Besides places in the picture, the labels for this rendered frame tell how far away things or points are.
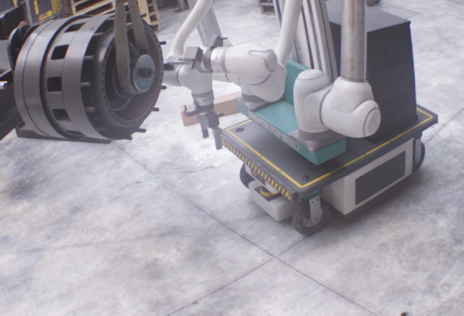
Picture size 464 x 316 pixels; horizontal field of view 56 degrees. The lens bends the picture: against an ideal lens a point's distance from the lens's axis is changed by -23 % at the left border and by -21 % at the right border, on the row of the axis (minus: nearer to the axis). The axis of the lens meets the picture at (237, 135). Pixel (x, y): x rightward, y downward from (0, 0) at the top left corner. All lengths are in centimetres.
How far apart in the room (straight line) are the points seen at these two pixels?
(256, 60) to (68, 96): 71
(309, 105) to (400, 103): 57
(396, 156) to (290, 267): 69
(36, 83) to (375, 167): 151
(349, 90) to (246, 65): 38
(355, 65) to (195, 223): 115
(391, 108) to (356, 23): 62
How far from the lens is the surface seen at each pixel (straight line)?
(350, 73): 188
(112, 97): 202
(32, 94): 210
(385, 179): 238
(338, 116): 190
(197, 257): 235
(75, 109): 194
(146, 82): 199
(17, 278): 261
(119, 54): 192
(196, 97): 225
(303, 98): 201
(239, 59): 173
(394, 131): 241
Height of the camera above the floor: 149
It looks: 28 degrees down
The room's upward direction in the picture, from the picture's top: 11 degrees counter-clockwise
